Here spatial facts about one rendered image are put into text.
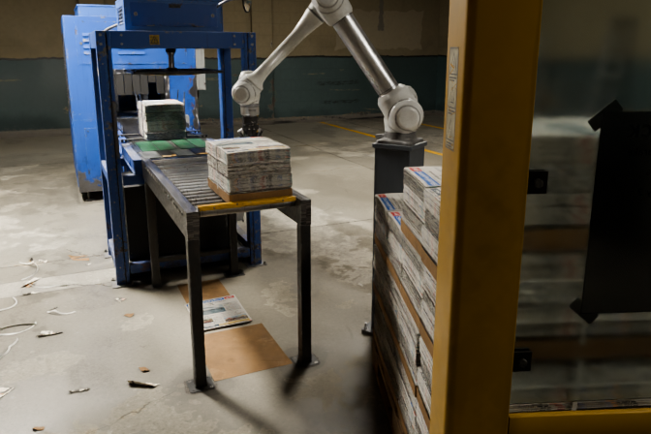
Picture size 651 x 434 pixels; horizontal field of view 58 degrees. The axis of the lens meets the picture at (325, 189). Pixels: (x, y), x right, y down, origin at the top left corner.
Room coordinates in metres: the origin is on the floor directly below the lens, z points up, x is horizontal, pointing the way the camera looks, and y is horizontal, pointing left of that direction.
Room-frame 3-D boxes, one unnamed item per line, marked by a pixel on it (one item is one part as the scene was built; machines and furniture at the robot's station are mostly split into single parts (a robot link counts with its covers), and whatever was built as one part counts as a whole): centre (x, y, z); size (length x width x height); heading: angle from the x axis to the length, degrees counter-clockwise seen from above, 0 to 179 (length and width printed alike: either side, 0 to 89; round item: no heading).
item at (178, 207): (2.90, 0.82, 0.74); 1.34 x 0.05 x 0.12; 24
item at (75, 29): (6.43, 2.09, 1.04); 1.51 x 1.30 x 2.07; 24
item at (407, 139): (2.87, -0.35, 1.03); 0.22 x 0.18 x 0.06; 59
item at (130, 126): (4.97, 1.48, 0.75); 1.53 x 0.64 x 0.10; 24
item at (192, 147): (3.94, 1.01, 0.75); 0.70 x 0.65 x 0.10; 24
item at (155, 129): (4.46, 1.25, 0.93); 0.38 x 0.30 x 0.26; 24
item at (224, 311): (3.05, 0.60, 0.01); 0.37 x 0.28 x 0.01; 24
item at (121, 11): (3.94, 1.01, 1.65); 0.60 x 0.45 x 0.20; 114
